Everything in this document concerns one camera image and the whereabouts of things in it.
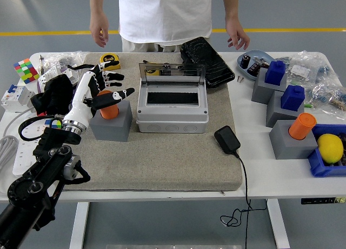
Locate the black capacitor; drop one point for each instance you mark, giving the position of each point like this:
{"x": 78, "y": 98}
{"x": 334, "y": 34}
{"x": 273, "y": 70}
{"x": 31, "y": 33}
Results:
{"x": 245, "y": 61}

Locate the black cloth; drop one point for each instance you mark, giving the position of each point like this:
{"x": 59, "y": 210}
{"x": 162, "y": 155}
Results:
{"x": 54, "y": 92}

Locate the person's right hand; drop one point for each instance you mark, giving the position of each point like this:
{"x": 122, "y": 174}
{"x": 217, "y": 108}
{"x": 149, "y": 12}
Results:
{"x": 99, "y": 30}

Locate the thin pen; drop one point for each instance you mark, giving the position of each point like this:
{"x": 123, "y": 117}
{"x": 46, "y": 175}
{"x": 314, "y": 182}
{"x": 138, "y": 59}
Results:
{"x": 41, "y": 62}

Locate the yellow square tape measure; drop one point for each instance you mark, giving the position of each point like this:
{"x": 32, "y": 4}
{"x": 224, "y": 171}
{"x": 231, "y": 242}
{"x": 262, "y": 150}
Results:
{"x": 108, "y": 57}

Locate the clear bag with white label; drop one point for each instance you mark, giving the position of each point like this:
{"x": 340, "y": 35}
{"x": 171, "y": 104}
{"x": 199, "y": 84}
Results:
{"x": 300, "y": 69}

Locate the blue block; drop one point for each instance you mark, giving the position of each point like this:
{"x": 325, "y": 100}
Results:
{"x": 274, "y": 73}
{"x": 292, "y": 99}

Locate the small green connector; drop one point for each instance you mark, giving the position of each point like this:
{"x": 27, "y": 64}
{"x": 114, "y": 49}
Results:
{"x": 308, "y": 106}

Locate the yellow lemon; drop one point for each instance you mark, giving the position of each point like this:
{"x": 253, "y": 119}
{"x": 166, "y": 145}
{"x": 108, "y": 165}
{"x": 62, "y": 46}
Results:
{"x": 329, "y": 147}

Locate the person's left forearm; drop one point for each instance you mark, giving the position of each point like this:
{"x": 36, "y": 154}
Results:
{"x": 229, "y": 6}

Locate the person's left hand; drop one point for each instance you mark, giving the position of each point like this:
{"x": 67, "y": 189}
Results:
{"x": 238, "y": 34}

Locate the white circuit breaker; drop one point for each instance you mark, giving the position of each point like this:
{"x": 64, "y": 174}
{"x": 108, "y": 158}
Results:
{"x": 16, "y": 97}

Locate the black glossy plastic tray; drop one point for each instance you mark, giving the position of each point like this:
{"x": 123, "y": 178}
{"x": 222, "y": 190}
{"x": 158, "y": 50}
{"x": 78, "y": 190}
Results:
{"x": 213, "y": 65}

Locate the grey junction box clear lid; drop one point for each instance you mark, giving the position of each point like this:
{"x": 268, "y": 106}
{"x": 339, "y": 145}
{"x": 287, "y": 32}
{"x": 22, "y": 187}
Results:
{"x": 173, "y": 116}

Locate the small metal piece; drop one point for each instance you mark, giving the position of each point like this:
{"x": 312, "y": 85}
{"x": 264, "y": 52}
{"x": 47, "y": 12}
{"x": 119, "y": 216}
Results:
{"x": 258, "y": 60}

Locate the grey-brown mat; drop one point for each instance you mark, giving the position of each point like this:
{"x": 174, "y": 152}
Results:
{"x": 151, "y": 162}

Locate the dark brown capacitor pair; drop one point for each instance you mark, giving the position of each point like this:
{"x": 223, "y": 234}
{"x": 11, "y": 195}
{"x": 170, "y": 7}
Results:
{"x": 254, "y": 68}

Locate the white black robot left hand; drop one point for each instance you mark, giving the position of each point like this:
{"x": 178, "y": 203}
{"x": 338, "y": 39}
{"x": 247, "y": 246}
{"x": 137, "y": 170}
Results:
{"x": 78, "y": 108}

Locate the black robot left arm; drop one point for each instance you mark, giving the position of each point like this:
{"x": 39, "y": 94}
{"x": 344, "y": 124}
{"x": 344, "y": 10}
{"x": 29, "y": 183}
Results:
{"x": 40, "y": 173}

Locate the person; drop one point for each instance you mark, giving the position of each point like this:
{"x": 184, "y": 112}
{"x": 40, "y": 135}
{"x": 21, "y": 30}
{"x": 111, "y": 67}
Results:
{"x": 165, "y": 16}

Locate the blue plastic bin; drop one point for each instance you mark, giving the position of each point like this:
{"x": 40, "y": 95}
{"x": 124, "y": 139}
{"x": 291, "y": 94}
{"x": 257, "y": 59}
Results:
{"x": 319, "y": 165}

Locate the person's right forearm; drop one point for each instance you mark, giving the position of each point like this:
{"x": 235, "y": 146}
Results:
{"x": 96, "y": 3}

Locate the clear bag of resistors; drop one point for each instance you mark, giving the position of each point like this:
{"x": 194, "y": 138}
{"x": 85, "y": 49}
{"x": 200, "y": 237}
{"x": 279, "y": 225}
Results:
{"x": 327, "y": 95}

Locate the orange cylinder battery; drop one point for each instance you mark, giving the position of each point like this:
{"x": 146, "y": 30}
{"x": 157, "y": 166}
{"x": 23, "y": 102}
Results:
{"x": 109, "y": 112}
{"x": 301, "y": 126}

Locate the clear bag of metal parts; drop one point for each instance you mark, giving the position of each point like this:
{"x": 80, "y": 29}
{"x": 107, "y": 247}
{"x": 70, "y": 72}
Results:
{"x": 67, "y": 58}

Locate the large colourful puzzle cube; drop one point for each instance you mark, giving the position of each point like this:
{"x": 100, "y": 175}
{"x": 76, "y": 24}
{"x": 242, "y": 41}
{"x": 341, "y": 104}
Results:
{"x": 25, "y": 70}

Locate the small colourful puzzle cube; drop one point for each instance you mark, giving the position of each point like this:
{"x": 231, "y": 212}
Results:
{"x": 55, "y": 124}

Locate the black power adapter plug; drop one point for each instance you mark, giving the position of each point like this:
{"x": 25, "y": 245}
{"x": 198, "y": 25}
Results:
{"x": 227, "y": 139}

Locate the blue-grey oval dish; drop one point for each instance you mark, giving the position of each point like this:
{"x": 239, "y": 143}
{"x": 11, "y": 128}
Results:
{"x": 250, "y": 52}

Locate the black table control panel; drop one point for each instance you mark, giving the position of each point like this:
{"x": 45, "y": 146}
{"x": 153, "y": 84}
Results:
{"x": 316, "y": 201}

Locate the white power strip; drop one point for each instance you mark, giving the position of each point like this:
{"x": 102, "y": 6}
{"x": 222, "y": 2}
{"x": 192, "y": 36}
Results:
{"x": 23, "y": 157}

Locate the white table leg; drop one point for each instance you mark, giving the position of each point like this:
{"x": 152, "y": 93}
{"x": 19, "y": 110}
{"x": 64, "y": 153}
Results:
{"x": 278, "y": 224}
{"x": 79, "y": 224}

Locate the grey cube holder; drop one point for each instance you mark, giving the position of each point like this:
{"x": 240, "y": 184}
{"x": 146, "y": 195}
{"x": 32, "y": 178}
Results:
{"x": 110, "y": 130}
{"x": 286, "y": 149}
{"x": 260, "y": 92}
{"x": 275, "y": 111}

